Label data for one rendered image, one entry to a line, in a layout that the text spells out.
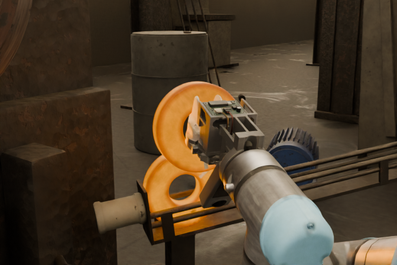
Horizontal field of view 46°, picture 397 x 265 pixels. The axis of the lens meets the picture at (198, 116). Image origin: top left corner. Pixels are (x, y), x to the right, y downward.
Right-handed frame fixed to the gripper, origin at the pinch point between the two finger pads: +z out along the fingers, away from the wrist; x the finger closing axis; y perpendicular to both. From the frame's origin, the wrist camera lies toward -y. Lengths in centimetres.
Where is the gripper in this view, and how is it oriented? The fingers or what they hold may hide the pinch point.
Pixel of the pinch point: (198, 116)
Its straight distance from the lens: 78.4
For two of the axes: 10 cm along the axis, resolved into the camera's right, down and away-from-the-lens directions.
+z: -3.1, -4.5, 8.3
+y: 0.9, -8.9, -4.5
